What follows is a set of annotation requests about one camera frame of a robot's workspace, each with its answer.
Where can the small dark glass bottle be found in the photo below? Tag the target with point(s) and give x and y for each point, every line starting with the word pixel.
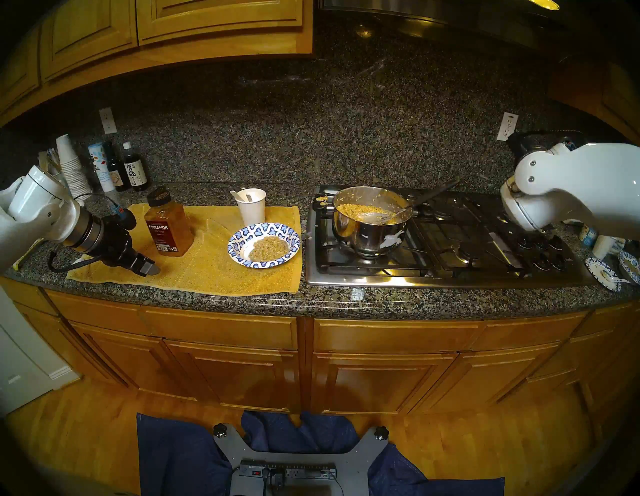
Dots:
pixel 115 175

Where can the white paper cup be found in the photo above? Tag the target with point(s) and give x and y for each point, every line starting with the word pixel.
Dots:
pixel 251 212
pixel 604 247

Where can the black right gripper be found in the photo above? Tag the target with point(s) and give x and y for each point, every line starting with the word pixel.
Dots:
pixel 522 145

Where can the white wall outlet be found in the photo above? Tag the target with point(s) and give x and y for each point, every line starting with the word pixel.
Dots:
pixel 107 120
pixel 507 126

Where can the soy sauce bottle white label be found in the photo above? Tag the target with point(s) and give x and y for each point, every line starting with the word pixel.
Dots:
pixel 135 172

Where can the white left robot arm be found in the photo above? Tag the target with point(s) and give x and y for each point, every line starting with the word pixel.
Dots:
pixel 35 210

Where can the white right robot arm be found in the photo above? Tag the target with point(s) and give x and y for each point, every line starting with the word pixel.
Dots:
pixel 585 185

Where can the wooden lower cabinets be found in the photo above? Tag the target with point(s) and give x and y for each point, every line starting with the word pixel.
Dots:
pixel 220 330

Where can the ground cinnamon jar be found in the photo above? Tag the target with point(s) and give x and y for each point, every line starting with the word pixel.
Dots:
pixel 167 232

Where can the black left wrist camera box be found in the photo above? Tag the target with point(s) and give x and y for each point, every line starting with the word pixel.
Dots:
pixel 125 217

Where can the stainless steel pot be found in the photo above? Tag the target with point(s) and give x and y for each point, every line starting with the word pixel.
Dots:
pixel 360 237

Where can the stack of white paper cups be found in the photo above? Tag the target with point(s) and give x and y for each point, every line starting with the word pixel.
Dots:
pixel 70 165

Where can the wooden upper cabinet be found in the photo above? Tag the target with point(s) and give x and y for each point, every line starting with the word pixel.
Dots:
pixel 615 95
pixel 90 30

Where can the oatmeal mass in pot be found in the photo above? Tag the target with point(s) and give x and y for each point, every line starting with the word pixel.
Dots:
pixel 352 210

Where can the dark blue cloth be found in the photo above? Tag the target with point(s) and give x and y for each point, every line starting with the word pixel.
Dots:
pixel 175 460

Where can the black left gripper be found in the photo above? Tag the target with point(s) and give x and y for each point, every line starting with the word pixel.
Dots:
pixel 120 247

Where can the stainless range hood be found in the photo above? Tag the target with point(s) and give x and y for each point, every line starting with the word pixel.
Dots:
pixel 425 12

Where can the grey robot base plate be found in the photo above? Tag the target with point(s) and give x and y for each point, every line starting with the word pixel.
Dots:
pixel 355 460

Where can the white blue salt canister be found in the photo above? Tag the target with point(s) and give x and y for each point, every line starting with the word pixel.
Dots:
pixel 99 162

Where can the white plastic spoon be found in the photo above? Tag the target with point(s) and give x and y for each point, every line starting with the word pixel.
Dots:
pixel 237 195

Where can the yellow towel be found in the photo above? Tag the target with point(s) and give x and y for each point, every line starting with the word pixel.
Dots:
pixel 210 272

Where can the scooped oatmeal portion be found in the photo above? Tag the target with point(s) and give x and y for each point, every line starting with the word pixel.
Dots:
pixel 269 249

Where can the stainless gas cooktop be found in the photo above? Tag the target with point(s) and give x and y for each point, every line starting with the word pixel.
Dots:
pixel 425 267

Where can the blue patterned paper plate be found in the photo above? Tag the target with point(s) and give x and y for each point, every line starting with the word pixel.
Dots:
pixel 602 274

